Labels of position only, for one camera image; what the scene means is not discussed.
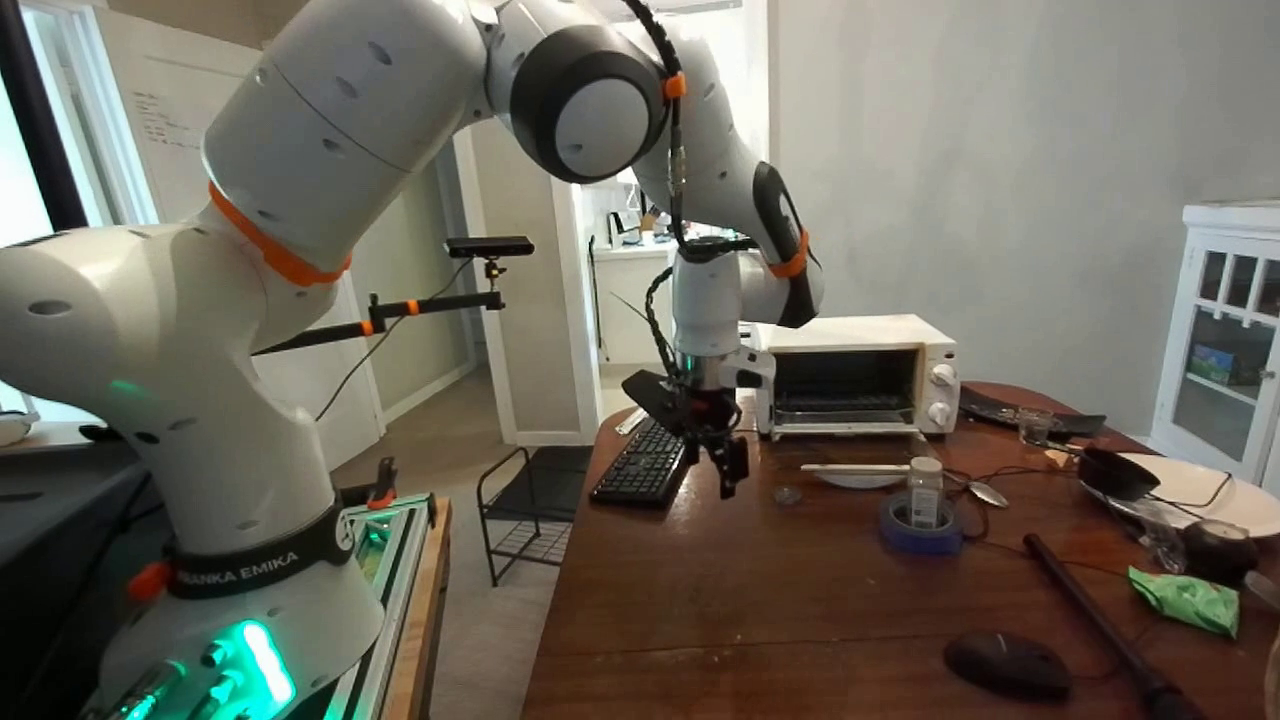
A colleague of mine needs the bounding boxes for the small black gadget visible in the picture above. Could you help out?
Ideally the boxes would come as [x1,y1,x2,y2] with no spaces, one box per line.
[1176,520,1269,587]

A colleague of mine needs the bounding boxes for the white glass door cabinet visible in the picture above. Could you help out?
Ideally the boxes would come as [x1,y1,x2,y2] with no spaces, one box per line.
[1146,200,1280,497]

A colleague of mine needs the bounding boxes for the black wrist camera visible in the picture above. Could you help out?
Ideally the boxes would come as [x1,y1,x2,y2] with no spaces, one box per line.
[620,364,695,422]

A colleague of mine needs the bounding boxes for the whiteboard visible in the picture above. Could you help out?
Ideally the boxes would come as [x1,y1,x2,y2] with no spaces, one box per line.
[90,9,393,470]

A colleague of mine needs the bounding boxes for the metal spoon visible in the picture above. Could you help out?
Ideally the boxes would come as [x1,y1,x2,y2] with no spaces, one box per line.
[962,476,1014,514]

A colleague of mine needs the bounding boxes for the black computer mouse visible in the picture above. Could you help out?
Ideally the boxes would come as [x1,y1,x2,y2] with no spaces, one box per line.
[940,626,1074,709]

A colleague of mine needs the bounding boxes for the black stereo camera bar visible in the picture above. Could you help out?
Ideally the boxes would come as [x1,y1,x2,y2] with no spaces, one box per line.
[441,232,538,262]

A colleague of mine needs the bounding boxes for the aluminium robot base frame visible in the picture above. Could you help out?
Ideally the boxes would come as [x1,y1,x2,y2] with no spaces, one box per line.
[310,487,442,720]

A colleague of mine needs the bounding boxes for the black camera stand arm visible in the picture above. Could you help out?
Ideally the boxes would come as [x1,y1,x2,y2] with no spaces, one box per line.
[251,257,510,361]

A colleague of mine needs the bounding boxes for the clear drinking glass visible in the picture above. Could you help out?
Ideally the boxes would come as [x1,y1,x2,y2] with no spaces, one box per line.
[1014,407,1060,452]

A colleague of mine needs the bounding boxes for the green crumpled packet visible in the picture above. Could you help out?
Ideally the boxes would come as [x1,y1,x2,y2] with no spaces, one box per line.
[1122,565,1242,644]

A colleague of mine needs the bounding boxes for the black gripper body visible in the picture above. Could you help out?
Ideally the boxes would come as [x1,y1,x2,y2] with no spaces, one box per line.
[677,379,748,452]

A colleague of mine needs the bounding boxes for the wooden workbench top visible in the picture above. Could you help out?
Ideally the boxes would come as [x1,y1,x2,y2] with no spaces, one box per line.
[380,497,456,720]

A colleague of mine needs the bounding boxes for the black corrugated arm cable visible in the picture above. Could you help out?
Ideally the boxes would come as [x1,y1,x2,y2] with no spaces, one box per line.
[620,0,695,252]

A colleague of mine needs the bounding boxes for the black computer keyboard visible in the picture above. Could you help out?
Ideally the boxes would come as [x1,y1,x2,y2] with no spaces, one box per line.
[584,392,722,512]

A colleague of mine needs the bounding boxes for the long black stick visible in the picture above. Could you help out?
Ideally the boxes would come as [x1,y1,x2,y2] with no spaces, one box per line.
[1018,529,1212,720]

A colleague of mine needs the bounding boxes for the black metal stool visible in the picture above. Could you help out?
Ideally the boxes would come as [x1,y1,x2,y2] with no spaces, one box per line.
[471,445,600,592]

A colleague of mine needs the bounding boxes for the white toaster oven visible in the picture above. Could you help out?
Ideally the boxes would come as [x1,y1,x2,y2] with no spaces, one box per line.
[735,313,962,445]

